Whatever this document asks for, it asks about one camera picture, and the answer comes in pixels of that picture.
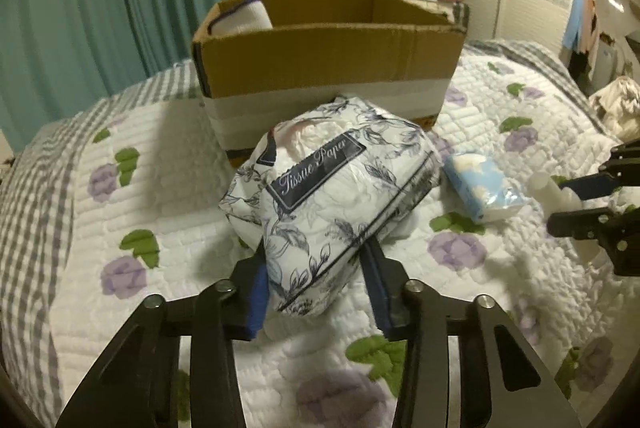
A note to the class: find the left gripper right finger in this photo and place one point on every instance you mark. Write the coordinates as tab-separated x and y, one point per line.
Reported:
503	381

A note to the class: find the hanging clothes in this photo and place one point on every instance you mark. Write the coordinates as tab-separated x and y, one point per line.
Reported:
581	31

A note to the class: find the grey checkered bedsheet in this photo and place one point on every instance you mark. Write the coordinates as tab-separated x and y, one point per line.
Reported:
35	217

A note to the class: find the white floral quilt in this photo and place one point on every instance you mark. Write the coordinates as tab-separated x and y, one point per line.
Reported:
158	210

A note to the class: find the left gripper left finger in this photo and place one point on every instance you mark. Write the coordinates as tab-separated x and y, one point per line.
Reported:
133	382

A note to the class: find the white rolled towel in box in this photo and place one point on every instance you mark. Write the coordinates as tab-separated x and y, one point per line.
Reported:
247	16

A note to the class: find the white plush toy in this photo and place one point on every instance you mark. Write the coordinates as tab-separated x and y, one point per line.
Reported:
553	199

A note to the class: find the teal curtain left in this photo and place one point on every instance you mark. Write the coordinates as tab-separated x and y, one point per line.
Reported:
60	56

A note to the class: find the brown cardboard box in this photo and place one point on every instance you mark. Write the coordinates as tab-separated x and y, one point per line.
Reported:
390	52

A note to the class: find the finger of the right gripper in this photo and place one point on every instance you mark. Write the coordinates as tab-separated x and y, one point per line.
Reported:
578	225
593	186

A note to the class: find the floral tissue paper pack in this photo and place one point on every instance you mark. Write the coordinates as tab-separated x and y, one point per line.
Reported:
318	186

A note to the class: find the small blue tissue packet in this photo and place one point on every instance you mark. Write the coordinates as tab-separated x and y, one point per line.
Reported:
486	193

